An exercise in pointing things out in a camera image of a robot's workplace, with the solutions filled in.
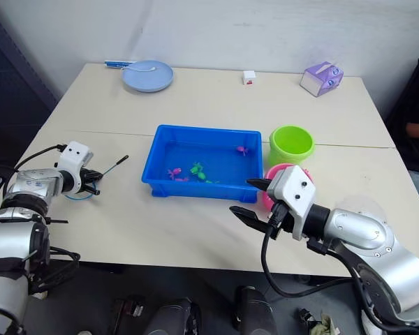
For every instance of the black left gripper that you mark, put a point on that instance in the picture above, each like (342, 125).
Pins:
(86, 179)

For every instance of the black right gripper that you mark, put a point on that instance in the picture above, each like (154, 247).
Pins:
(283, 223)

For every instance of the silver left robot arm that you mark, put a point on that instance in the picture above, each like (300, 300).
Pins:
(10, 244)

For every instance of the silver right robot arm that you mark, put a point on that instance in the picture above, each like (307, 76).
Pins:
(377, 244)

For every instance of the pink plastic bucket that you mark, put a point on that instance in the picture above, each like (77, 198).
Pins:
(270, 172)

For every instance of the pink toy fish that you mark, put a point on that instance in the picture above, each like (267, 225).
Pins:
(242, 150)
(174, 172)

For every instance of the green toy fish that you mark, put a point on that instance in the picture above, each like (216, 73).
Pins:
(203, 177)
(195, 168)

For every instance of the green plastic bucket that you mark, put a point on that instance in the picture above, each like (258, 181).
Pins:
(290, 153)

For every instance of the blue plastic tub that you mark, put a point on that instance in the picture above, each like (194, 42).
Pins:
(181, 188)

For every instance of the clear plastic cup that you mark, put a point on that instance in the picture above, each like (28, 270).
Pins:
(363, 204)

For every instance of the dark rounded robot leg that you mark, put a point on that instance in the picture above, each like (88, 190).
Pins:
(172, 319)
(254, 310)

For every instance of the light blue plate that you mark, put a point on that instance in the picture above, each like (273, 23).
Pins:
(148, 78)

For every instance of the small white red box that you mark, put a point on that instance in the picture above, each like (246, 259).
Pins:
(248, 76)

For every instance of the black red floor object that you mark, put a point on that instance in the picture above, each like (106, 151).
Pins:
(127, 315)

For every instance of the purple tissue box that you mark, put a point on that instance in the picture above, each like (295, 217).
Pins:
(321, 78)

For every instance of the crumpled cloth on floor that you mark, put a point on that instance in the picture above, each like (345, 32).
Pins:
(323, 324)

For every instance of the dark partition panel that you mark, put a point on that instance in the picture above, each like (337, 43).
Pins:
(10, 70)

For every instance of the person in black shirt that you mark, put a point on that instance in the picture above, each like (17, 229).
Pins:
(413, 104)

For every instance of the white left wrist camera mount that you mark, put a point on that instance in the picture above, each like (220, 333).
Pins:
(74, 155)

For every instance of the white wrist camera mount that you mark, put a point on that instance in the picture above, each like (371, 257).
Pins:
(295, 195)
(74, 155)

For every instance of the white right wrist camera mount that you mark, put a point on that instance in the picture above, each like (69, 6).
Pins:
(295, 195)

